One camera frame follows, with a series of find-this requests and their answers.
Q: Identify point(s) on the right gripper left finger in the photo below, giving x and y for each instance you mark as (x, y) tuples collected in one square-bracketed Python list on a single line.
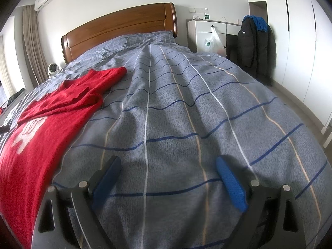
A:
[(65, 209)]

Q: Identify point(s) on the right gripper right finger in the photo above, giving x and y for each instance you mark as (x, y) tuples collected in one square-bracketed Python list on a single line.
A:
[(270, 217)]

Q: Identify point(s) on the red knit sweater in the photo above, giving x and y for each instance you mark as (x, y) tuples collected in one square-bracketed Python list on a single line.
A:
[(34, 150)]

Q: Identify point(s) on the grey plaid bed duvet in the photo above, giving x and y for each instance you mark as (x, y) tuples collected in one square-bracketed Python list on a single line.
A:
[(168, 119)]

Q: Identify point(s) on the small white fan heater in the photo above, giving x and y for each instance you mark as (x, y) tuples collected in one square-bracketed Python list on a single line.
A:
[(53, 69)]

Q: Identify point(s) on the black jacket on chair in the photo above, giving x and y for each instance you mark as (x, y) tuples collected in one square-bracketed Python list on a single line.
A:
[(255, 52)]

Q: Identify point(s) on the beige curtain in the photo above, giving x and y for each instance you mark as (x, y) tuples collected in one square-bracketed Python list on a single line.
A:
[(32, 44)]

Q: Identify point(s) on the white plastic bag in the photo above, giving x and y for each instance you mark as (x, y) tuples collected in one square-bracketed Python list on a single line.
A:
[(213, 43)]

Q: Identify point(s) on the blue garment on chair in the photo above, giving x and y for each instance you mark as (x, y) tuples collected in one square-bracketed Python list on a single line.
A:
[(259, 22)]

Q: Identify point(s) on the white bedside desk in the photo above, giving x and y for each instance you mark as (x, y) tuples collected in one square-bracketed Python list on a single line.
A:
[(198, 30)]

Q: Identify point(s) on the white wardrobe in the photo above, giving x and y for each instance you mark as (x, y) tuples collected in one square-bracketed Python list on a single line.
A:
[(302, 33)]

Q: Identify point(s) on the green water bottle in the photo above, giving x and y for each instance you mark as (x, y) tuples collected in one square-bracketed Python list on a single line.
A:
[(206, 14)]

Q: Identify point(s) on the wooden headboard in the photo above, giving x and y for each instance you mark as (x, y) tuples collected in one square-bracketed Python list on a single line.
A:
[(149, 18)]

